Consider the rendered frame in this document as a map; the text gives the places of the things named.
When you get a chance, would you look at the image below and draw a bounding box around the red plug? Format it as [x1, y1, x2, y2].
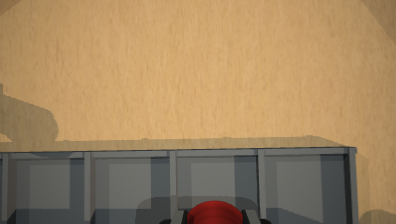
[187, 201, 243, 224]

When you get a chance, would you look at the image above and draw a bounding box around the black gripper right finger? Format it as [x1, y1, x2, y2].
[242, 210, 272, 224]

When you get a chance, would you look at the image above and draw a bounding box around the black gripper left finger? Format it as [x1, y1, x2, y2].
[159, 210, 188, 224]

